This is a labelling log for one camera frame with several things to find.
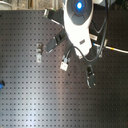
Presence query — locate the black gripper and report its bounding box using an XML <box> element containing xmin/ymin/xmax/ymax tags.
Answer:
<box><xmin>45</xmin><ymin>29</ymin><xmax>67</xmax><ymax>53</ymax></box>

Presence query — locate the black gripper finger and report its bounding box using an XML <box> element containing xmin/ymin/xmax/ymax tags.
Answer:
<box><xmin>86</xmin><ymin>65</ymin><xmax>96</xmax><ymax>88</ymax></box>

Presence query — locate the white cable with connector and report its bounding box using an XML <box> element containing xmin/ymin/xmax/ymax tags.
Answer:
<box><xmin>59</xmin><ymin>43</ymin><xmax>128</xmax><ymax>72</ymax></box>

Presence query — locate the black perforated breadboard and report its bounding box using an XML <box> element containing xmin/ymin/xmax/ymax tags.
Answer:
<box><xmin>0</xmin><ymin>11</ymin><xmax>128</xmax><ymax>128</ymax></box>

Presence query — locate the metal cable clip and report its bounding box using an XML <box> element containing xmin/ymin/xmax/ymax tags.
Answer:
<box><xmin>36</xmin><ymin>43</ymin><xmax>43</xmax><ymax>63</ymax></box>

